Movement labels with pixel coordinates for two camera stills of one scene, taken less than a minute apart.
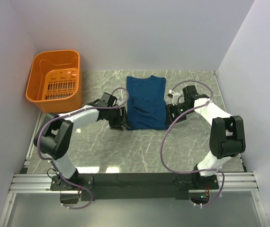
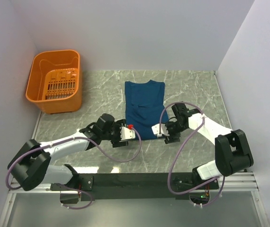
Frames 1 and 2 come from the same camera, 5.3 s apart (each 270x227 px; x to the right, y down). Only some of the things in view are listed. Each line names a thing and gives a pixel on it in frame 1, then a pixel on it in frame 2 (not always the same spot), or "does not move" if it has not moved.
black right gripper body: (177, 109) to (174, 130)
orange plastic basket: (54, 82) does not move
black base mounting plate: (134, 187) does not move
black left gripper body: (114, 117) to (114, 133)
